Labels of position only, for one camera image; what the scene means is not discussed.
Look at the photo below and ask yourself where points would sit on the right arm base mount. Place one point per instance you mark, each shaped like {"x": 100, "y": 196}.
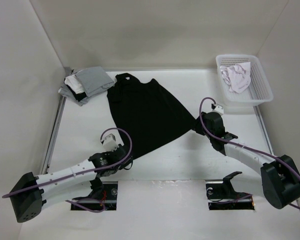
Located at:
{"x": 221, "y": 196}

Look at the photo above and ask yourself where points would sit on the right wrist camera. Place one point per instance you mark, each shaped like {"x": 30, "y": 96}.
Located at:
{"x": 217, "y": 108}

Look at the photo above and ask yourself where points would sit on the white tank top in basket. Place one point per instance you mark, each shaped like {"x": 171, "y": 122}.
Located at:
{"x": 237, "y": 77}

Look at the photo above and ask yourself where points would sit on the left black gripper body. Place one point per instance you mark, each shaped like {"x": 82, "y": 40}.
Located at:
{"x": 121, "y": 166}

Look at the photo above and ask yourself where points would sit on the white plastic basket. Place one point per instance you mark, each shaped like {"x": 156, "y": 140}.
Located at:
{"x": 259, "y": 90}

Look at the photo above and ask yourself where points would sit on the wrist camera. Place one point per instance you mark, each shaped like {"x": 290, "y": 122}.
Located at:
{"x": 217, "y": 108}
{"x": 109, "y": 143}

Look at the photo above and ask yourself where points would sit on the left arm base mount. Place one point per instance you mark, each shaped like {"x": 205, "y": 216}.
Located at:
{"x": 110, "y": 195}

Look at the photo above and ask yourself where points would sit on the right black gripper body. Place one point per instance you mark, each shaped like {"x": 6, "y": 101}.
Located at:
{"x": 199, "y": 126}

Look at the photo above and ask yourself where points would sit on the black tank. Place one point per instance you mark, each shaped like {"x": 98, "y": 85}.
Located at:
{"x": 79, "y": 97}
{"x": 150, "y": 115}

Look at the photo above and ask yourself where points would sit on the folded white tank top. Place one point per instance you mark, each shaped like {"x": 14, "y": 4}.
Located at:
{"x": 74, "y": 84}

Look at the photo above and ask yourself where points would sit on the bottom grey folded tank top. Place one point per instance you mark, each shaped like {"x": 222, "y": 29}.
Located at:
{"x": 68, "y": 93}

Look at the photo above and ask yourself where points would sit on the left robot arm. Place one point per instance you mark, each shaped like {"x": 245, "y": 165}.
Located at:
{"x": 81, "y": 182}

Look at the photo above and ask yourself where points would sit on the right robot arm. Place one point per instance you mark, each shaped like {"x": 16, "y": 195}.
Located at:
{"x": 280, "y": 178}

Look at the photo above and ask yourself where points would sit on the folded black tank top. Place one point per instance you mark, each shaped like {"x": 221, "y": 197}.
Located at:
{"x": 79, "y": 97}

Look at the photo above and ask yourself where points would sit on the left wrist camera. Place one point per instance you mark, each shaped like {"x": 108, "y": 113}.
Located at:
{"x": 109, "y": 143}

